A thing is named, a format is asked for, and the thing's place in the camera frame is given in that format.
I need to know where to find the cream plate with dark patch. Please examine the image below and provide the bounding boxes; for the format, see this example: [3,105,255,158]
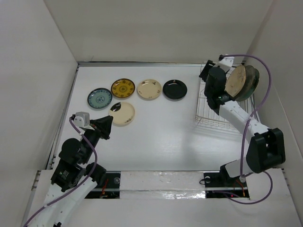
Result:
[108,102,135,126]

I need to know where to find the cream floral small plate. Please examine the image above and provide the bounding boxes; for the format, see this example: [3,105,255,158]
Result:
[137,79,162,100]

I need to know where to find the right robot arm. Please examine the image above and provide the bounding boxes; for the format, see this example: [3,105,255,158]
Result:
[199,57,286,186]

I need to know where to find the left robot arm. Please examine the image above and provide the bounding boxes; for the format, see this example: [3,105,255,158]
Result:
[24,112,113,227]

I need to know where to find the blue white patterned plate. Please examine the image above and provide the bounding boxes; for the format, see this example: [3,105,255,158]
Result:
[87,87,113,109]

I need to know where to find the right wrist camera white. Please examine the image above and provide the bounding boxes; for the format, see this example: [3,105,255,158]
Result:
[216,55,234,73]

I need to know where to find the yellow patterned small plate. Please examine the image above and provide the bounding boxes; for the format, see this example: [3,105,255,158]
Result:
[111,79,135,98]

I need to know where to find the light green floral plate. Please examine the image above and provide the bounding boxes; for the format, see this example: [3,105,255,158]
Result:
[248,68,260,97]

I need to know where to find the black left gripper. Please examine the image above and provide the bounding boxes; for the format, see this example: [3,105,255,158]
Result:
[81,114,113,163]

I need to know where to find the beige bird branch plate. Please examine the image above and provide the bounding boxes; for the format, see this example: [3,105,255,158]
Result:
[225,65,246,98]

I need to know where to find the black glossy small plate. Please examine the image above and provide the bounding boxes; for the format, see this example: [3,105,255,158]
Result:
[162,79,187,100]

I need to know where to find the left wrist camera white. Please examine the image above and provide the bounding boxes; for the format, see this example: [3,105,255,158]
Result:
[71,112,90,129]

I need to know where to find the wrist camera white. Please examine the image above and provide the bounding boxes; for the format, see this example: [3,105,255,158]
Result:
[71,112,90,129]
[216,55,234,73]

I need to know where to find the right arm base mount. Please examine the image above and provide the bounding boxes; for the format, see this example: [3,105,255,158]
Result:
[203,165,247,188]

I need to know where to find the white wire dish rack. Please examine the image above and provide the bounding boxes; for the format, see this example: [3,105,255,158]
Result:
[196,64,255,133]

